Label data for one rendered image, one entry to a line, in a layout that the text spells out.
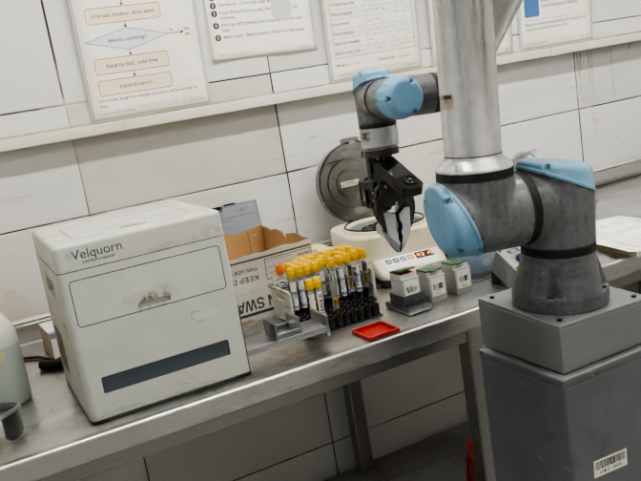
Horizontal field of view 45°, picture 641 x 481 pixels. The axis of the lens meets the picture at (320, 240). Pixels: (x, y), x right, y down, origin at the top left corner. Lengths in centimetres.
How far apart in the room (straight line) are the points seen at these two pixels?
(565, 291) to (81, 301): 75
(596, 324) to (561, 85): 144
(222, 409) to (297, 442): 90
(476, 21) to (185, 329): 67
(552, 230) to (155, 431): 70
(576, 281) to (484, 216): 19
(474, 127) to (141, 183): 101
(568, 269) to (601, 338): 12
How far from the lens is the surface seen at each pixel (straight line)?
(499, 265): 165
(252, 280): 168
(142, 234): 129
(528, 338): 126
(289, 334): 142
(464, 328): 155
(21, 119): 189
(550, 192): 121
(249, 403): 136
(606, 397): 129
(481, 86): 115
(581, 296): 125
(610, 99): 275
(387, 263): 179
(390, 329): 149
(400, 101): 141
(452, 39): 114
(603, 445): 131
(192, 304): 133
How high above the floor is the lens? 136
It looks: 12 degrees down
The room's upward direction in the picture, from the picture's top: 9 degrees counter-clockwise
